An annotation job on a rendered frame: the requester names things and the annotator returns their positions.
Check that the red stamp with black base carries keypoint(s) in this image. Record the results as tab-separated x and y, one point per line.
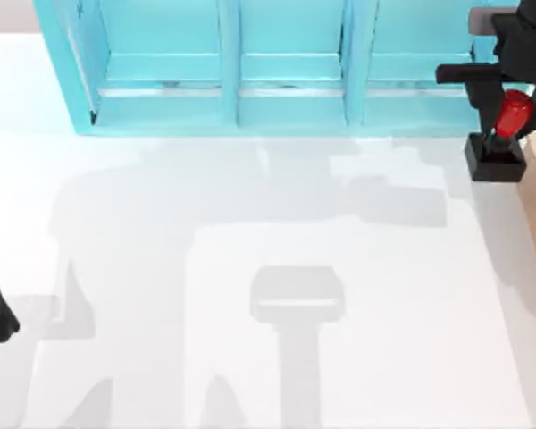
511	111

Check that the pale grey rounded box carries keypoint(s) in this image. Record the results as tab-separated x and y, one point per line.
481	21

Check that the light blue rack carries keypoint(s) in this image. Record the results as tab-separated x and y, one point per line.
290	111

